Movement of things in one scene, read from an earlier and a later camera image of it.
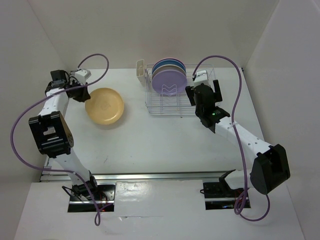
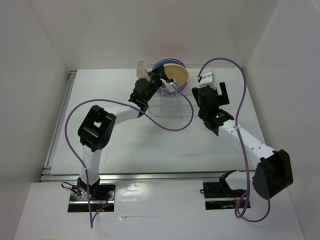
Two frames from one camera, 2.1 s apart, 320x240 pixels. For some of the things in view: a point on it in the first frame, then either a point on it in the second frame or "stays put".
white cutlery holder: x=140 y=70 stays put
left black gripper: x=85 y=95 to x=156 y=73
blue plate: x=166 y=62 stays put
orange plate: x=105 y=106 to x=177 y=72
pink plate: x=170 y=58 stays put
